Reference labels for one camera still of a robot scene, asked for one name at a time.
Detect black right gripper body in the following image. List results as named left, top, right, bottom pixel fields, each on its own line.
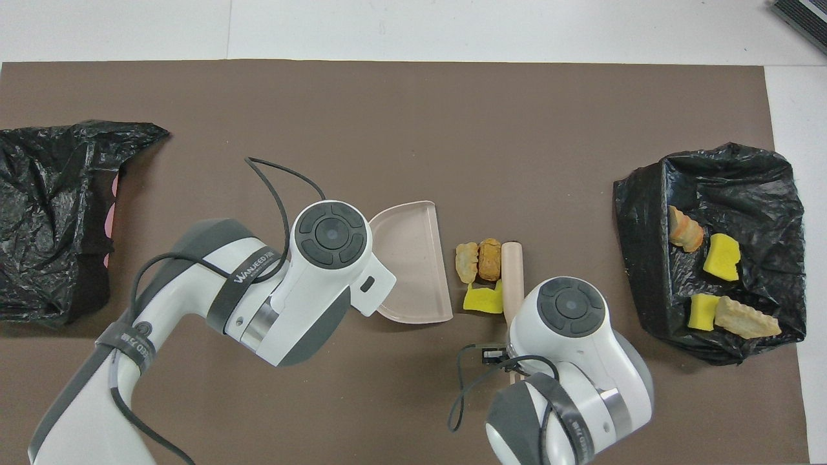
left=481, top=344, right=518, bottom=372

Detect notched yellow sponge piece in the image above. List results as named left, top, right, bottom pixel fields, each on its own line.
left=463, top=279, right=505, bottom=315

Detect beige hand brush black bristles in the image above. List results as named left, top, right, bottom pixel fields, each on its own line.
left=501, top=241, right=525, bottom=386

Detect brown oval sponge chunk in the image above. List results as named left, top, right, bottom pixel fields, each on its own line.
left=477, top=238, right=503, bottom=282

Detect beige sponge chunk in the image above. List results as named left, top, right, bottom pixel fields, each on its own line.
left=667, top=205, right=705, bottom=253
left=455, top=242, right=480, bottom=285
left=714, top=295, right=782, bottom=340

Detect beige plastic dustpan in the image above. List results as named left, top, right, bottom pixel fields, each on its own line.
left=368, top=200, right=454, bottom=325

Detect green and yellow sponge piece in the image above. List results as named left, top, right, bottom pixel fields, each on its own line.
left=689, top=294, right=720, bottom=332

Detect plain yellow sponge piece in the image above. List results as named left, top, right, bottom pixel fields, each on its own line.
left=703, top=232, right=742, bottom=282

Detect black plastic trash bag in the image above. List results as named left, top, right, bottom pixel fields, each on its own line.
left=612, top=142, right=808, bottom=366
left=0, top=119, right=171, bottom=326

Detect pink plastic bin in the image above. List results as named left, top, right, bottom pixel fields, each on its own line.
left=103, top=173, right=121, bottom=269

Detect large brown table mat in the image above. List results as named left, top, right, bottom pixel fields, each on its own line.
left=0, top=59, right=811, bottom=465

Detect dark grey ribbed panel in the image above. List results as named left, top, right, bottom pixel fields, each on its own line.
left=771, top=0, right=827, bottom=56

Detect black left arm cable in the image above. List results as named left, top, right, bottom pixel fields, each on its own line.
left=107, top=156, right=327, bottom=465

